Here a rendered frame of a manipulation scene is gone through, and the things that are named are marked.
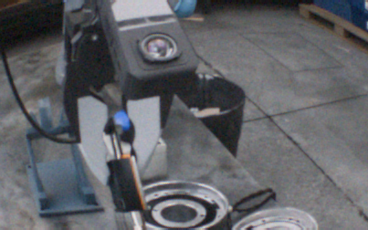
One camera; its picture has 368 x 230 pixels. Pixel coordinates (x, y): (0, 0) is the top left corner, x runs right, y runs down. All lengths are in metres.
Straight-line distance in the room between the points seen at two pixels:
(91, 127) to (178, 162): 0.32
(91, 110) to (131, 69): 0.10
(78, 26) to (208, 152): 0.39
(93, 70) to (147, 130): 0.07
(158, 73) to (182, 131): 0.48
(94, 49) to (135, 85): 0.08
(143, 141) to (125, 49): 0.13
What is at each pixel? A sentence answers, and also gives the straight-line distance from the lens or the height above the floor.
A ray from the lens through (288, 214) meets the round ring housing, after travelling 0.58.
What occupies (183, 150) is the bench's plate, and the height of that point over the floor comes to 0.80.
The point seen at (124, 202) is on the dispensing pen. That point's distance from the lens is 0.44.
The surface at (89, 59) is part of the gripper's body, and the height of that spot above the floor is 1.04.
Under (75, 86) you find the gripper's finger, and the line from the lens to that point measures 0.41.
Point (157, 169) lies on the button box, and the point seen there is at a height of 0.81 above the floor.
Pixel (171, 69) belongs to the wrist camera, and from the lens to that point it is 0.33.
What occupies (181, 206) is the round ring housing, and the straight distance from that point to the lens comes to 0.60.
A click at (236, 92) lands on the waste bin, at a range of 1.90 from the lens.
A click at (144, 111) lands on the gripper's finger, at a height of 0.99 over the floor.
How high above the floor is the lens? 1.18
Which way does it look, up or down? 26 degrees down
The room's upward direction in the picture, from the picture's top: straight up
